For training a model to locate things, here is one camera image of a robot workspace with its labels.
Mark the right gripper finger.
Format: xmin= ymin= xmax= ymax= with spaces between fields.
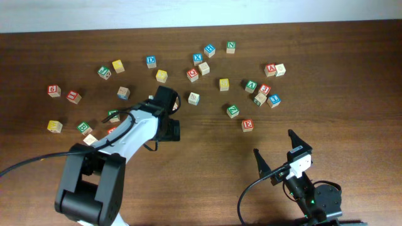
xmin=253 ymin=148 xmax=271 ymax=178
xmin=288 ymin=129 xmax=312 ymax=154

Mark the yellow S wooden block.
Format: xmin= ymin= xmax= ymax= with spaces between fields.
xmin=156 ymin=70 xmax=168 ymax=83

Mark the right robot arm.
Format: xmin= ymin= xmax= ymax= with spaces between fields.
xmin=253 ymin=129 xmax=342 ymax=225

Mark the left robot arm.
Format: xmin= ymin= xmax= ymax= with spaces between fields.
xmin=55 ymin=86 xmax=181 ymax=225

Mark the leaf picture blue-sided block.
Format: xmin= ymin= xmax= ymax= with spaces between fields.
xmin=188 ymin=92 xmax=200 ymax=105

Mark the red E wooden block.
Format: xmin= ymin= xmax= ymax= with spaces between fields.
xmin=241 ymin=119 xmax=254 ymax=132

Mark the blue I wooden block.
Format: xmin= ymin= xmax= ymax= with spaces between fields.
xmin=267 ymin=94 xmax=281 ymax=108

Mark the green B wooden block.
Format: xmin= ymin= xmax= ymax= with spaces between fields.
xmin=107 ymin=110 xmax=120 ymax=122

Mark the green 4 wooden block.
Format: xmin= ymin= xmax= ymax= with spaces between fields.
xmin=253 ymin=93 xmax=267 ymax=107

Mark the plain top blue-sided block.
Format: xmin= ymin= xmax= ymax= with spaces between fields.
xmin=117 ymin=87 xmax=131 ymax=100

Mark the red Y wooden block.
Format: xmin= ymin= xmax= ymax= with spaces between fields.
xmin=107 ymin=127 xmax=117 ymax=134

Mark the red Q wooden block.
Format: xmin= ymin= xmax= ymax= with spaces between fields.
xmin=187 ymin=68 xmax=199 ymax=82

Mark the red 3 wooden block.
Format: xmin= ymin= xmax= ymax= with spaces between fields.
xmin=258 ymin=83 xmax=271 ymax=96

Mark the green Z wooden block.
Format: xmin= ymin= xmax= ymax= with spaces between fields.
xmin=227 ymin=105 xmax=239 ymax=119

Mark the plain top block by X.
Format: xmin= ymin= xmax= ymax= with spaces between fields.
xmin=198 ymin=62 xmax=210 ymax=75

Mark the blue D wooden block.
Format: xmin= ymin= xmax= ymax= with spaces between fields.
xmin=146 ymin=55 xmax=156 ymax=68

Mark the green V wooden block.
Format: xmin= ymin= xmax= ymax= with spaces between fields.
xmin=245 ymin=80 xmax=257 ymax=94

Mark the plain block beside A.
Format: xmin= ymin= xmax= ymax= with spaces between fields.
xmin=275 ymin=63 xmax=286 ymax=77

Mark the red A wooden block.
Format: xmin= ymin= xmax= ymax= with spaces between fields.
xmin=264 ymin=63 xmax=277 ymax=77

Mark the blue X wooden block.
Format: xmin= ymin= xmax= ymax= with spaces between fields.
xmin=193 ymin=53 xmax=203 ymax=66

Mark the yellow top wooden block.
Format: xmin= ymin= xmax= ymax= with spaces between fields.
xmin=112 ymin=60 xmax=125 ymax=73

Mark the plain wooden block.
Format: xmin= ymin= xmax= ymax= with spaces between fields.
xmin=83 ymin=134 xmax=97 ymax=146

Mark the green B tilted block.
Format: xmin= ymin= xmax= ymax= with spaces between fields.
xmin=77 ymin=121 xmax=92 ymax=136

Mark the green J wooden block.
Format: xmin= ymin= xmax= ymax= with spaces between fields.
xmin=97 ymin=66 xmax=112 ymax=80

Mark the blue H wooden block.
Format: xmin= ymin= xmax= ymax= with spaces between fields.
xmin=204 ymin=44 xmax=216 ymax=58

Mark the red L wooden block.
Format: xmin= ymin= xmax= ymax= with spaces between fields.
xmin=67 ymin=90 xmax=82 ymax=104

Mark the green N wooden block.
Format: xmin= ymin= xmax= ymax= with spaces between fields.
xmin=226 ymin=41 xmax=236 ymax=54

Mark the yellow wooden block far left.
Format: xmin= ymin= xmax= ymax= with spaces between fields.
xmin=47 ymin=121 xmax=63 ymax=133

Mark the red 6 wooden block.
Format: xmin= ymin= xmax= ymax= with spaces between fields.
xmin=47 ymin=85 xmax=62 ymax=97

